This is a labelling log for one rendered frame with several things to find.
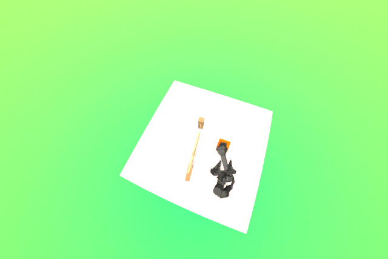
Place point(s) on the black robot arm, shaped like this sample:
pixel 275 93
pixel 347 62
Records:
pixel 220 190

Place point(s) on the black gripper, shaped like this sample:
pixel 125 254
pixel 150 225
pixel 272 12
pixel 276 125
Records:
pixel 216 171

